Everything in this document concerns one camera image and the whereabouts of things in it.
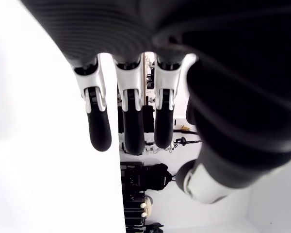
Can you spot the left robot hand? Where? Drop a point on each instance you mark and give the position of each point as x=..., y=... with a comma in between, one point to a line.
x=220, y=85

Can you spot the tall equipment rack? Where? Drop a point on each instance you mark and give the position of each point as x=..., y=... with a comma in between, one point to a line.
x=149, y=77

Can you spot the silver humanoid robot legs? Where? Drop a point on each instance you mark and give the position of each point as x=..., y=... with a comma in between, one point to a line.
x=149, y=148

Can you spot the person in black jacket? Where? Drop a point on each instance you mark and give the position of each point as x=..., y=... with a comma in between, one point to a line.
x=157, y=177

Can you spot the cream plush toy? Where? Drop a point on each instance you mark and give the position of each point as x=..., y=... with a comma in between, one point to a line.
x=148, y=206

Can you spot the black bags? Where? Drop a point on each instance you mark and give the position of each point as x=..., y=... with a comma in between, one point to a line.
x=155, y=228

